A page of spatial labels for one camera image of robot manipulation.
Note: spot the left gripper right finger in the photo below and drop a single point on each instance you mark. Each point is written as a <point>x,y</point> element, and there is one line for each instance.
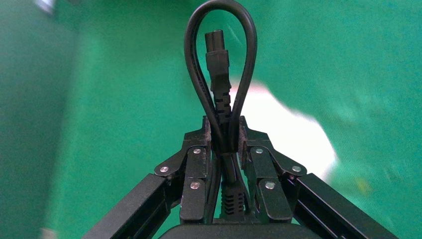
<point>267,184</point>

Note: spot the green tablecloth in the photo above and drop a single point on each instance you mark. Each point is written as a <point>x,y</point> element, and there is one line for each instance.
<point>99,99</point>

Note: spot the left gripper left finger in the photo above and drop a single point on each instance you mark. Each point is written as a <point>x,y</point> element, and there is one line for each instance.
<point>194,171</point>

